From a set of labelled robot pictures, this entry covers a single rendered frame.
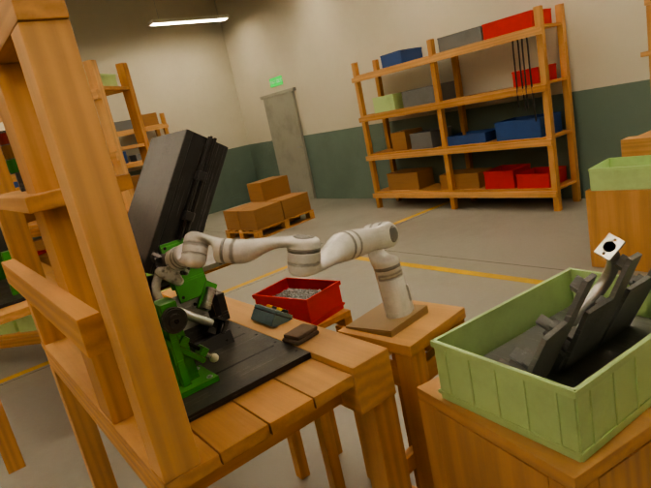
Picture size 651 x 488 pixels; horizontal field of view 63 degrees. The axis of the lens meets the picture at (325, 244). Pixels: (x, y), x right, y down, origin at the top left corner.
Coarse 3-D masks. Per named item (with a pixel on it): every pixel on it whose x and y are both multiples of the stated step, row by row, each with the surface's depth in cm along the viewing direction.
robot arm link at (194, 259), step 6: (180, 246) 156; (174, 252) 156; (180, 252) 155; (186, 252) 148; (192, 252) 147; (198, 252) 148; (174, 258) 156; (180, 258) 149; (186, 258) 147; (192, 258) 147; (198, 258) 147; (204, 258) 149; (174, 264) 159; (180, 264) 156; (186, 264) 148; (192, 264) 148; (198, 264) 148
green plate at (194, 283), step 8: (176, 240) 184; (160, 248) 180; (168, 248) 181; (192, 272) 184; (200, 272) 186; (184, 280) 182; (192, 280) 184; (200, 280) 185; (176, 288) 181; (184, 288) 182; (192, 288) 183; (200, 288) 185; (184, 296) 181; (192, 296) 183
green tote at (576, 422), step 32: (544, 288) 163; (608, 288) 160; (480, 320) 149; (512, 320) 157; (448, 352) 136; (480, 352) 150; (640, 352) 119; (448, 384) 141; (480, 384) 130; (512, 384) 120; (544, 384) 112; (608, 384) 113; (640, 384) 120; (512, 416) 124; (544, 416) 115; (576, 416) 108; (608, 416) 114; (576, 448) 110
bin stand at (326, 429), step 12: (348, 312) 218; (324, 324) 211; (324, 420) 215; (324, 432) 215; (336, 432) 256; (300, 444) 243; (324, 444) 217; (336, 444) 257; (360, 444) 234; (300, 456) 244; (324, 456) 220; (336, 456) 220; (300, 468) 244; (336, 468) 220; (336, 480) 221
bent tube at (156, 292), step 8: (152, 280) 174; (160, 280) 175; (152, 288) 173; (160, 288) 175; (152, 296) 174; (160, 296) 174; (192, 312) 179; (192, 320) 179; (200, 320) 179; (208, 320) 181
